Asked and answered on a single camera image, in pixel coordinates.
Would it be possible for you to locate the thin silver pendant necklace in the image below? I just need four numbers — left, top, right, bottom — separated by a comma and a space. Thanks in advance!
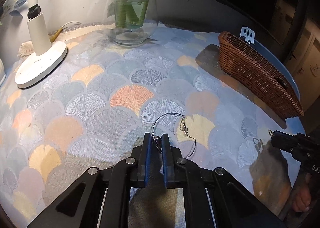
150, 113, 198, 159

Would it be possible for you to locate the person's right hand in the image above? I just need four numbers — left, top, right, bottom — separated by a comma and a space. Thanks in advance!
292, 186, 311, 212

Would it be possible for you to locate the scallop pattern table mat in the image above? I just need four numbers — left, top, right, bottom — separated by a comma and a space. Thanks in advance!
1, 28, 301, 227

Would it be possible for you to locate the brown wicker basket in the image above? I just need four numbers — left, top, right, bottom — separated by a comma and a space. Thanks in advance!
218, 31, 304, 120

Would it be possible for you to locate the wooden cabinet door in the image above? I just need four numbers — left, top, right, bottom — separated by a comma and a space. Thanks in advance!
272, 0, 319, 89

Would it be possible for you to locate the white metal clip stand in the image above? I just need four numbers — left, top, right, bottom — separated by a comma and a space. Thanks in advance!
240, 26, 255, 44

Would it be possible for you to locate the white ribbed flower vase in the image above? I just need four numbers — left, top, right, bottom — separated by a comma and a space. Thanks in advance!
0, 59, 6, 86

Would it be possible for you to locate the white desk lamp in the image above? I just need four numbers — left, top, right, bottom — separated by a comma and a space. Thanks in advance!
15, 0, 67, 89

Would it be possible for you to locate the green lucky bamboo plant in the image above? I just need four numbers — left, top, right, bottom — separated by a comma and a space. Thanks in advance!
104, 0, 220, 31

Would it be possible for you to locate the glass vase with water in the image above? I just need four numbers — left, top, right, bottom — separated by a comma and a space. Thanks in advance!
102, 0, 158, 46

